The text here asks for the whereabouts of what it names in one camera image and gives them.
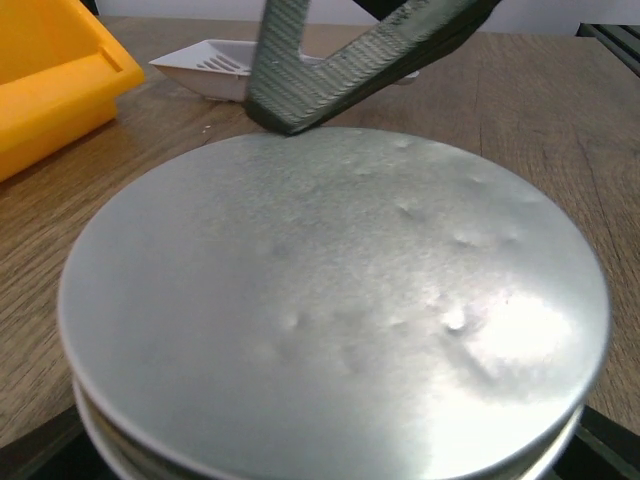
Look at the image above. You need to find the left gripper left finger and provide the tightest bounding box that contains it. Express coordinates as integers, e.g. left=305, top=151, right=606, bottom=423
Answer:
left=1, top=419, right=83, bottom=479

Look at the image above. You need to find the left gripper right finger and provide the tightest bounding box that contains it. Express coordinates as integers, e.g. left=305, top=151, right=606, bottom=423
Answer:
left=554, top=406, right=640, bottom=480

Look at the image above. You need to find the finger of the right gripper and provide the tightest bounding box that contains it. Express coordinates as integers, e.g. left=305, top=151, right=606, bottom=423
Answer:
left=244, top=0, right=499, bottom=134

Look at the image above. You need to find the white slotted scoop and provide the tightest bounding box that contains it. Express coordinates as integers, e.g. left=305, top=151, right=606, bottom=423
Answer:
left=148, top=38, right=421, bottom=104

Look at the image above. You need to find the white jar lid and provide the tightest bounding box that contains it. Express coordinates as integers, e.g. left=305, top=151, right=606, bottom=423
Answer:
left=57, top=128, right=611, bottom=479

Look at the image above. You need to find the orange bin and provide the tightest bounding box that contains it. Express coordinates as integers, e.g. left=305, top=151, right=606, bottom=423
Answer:
left=1, top=1, right=144, bottom=179

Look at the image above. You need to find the black enclosure frame post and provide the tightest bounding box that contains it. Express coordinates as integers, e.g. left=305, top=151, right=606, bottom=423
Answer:
left=576, top=23, right=640, bottom=76

